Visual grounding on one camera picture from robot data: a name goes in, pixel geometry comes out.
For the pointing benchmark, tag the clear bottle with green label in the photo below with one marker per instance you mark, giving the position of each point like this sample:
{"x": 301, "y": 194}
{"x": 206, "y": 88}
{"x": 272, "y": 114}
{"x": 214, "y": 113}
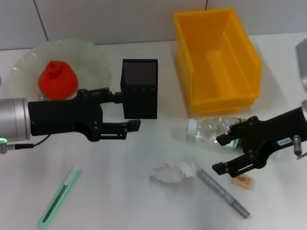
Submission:
{"x": 206, "y": 131}

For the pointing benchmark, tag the white paper ball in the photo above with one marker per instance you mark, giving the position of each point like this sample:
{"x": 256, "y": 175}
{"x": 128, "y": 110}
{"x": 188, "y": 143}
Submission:
{"x": 170, "y": 173}

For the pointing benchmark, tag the pale green glass fruit plate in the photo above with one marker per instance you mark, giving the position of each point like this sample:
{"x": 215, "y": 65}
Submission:
{"x": 91, "y": 62}

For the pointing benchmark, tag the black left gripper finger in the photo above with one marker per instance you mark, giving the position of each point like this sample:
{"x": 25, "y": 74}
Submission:
{"x": 115, "y": 130}
{"x": 105, "y": 95}

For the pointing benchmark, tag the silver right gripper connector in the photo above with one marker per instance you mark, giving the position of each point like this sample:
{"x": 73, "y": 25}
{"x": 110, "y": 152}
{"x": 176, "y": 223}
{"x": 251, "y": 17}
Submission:
{"x": 298, "y": 143}

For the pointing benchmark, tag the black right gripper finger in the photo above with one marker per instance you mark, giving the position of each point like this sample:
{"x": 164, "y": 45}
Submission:
{"x": 230, "y": 166}
{"x": 224, "y": 140}

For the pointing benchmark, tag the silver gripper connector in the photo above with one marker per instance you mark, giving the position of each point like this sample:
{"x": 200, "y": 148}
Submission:
{"x": 40, "y": 96}
{"x": 298, "y": 143}

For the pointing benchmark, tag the yellow plastic bin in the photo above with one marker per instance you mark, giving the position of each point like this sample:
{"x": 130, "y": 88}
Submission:
{"x": 208, "y": 36}

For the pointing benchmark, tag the grey marker pen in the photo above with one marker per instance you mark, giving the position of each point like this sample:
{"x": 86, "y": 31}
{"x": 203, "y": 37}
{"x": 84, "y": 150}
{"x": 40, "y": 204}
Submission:
{"x": 220, "y": 191}

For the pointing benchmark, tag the green utility knife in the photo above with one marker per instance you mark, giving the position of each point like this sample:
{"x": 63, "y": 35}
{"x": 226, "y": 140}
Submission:
{"x": 60, "y": 194}

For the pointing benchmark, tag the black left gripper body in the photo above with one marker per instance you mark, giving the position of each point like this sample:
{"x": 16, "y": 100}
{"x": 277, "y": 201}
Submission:
{"x": 62, "y": 117}

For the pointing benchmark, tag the beige eraser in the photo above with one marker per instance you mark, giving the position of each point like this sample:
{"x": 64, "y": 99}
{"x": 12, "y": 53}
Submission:
{"x": 244, "y": 183}

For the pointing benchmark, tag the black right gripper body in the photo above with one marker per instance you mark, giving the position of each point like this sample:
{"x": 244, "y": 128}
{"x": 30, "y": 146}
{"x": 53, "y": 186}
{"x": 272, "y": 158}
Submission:
{"x": 266, "y": 136}

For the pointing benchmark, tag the black mesh pen holder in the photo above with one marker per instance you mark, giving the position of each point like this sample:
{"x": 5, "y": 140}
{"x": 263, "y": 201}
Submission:
{"x": 141, "y": 107}

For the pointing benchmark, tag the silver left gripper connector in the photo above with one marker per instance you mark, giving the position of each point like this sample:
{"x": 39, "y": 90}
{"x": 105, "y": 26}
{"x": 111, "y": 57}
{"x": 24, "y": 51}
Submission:
{"x": 40, "y": 96}

